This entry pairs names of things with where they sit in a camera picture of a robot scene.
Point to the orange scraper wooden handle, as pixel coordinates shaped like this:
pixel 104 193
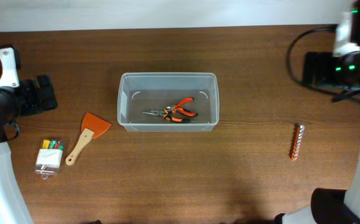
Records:
pixel 92 127

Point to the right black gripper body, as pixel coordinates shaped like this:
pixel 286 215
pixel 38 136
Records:
pixel 326 71

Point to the orange black long-nose pliers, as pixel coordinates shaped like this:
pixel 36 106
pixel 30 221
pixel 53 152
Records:
pixel 167 115

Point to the clear plastic container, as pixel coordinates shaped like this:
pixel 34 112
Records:
pixel 140 92

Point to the orange socket bit rail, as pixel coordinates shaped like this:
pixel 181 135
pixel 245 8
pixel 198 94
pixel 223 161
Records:
pixel 298 136

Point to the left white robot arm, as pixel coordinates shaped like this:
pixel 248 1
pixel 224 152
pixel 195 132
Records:
pixel 17 98

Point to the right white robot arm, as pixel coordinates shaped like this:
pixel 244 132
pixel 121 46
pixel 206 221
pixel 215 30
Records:
pixel 337 74

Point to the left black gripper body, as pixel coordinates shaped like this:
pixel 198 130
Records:
pixel 31 101

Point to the colourful bit set pack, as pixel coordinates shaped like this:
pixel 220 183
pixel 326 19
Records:
pixel 49 158

